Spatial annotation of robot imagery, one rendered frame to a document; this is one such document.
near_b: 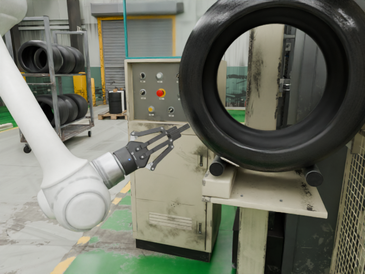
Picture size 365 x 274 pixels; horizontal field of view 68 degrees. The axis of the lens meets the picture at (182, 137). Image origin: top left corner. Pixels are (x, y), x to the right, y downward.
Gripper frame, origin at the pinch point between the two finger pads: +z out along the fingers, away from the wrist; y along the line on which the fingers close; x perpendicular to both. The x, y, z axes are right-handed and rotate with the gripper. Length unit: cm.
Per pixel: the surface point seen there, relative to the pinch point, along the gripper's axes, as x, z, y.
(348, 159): -1, 58, 43
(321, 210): 14.9, 21.4, 40.0
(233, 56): -694, 579, -104
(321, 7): 30.8, 36.5, -10.1
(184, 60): 4.9, 10.8, -17.6
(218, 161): 0.3, 6.7, 14.4
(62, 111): -353, -10, -97
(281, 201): 6.8, 16.2, 34.5
